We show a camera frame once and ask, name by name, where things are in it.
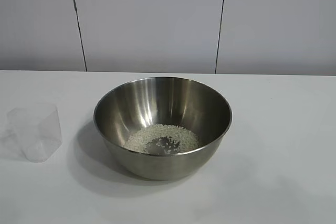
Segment stainless steel mixing bowl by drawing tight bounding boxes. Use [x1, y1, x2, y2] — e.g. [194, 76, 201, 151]
[93, 77, 233, 182]

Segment white rice grains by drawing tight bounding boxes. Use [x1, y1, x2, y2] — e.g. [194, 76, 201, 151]
[123, 123, 200, 154]

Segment clear plastic measuring cup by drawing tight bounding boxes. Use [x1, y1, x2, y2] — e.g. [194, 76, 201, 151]
[6, 102, 63, 164]

